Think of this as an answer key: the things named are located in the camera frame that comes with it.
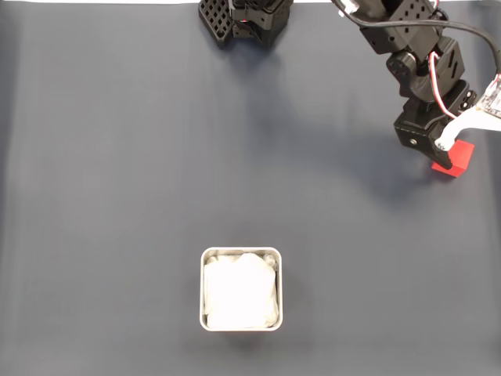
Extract red cube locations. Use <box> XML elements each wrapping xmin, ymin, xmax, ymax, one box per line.
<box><xmin>431</xmin><ymin>139</ymin><xmax>476</xmax><ymax>179</ymax></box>

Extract square metal box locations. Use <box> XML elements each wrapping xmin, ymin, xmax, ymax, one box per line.
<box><xmin>199</xmin><ymin>246</ymin><xmax>283</xmax><ymax>333</ymax></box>

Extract red and white wires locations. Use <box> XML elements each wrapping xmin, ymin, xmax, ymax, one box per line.
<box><xmin>427</xmin><ymin>50</ymin><xmax>460</xmax><ymax>120</ymax></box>

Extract camera circuit board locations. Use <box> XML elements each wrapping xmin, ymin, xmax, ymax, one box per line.
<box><xmin>480</xmin><ymin>73</ymin><xmax>501</xmax><ymax>119</ymax></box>

